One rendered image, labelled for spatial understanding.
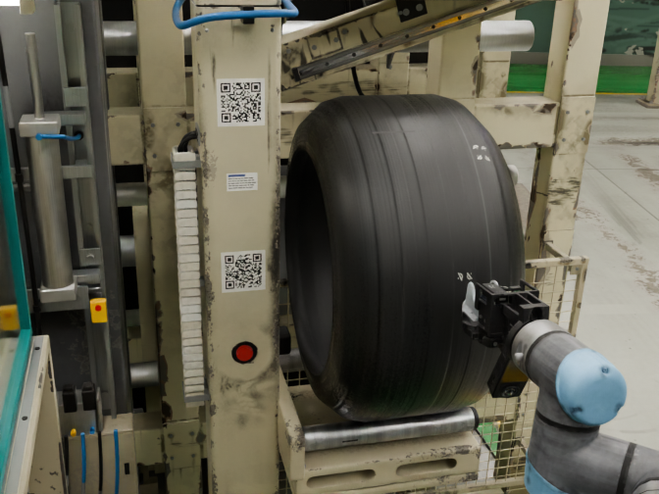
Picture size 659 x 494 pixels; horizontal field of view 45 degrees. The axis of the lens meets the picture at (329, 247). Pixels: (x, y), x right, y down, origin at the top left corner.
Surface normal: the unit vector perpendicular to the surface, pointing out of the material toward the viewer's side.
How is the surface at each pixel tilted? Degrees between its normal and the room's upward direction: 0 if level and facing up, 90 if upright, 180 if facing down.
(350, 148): 49
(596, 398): 83
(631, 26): 90
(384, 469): 90
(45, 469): 90
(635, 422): 0
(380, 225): 58
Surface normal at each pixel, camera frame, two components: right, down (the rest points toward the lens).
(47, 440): 0.24, 0.38
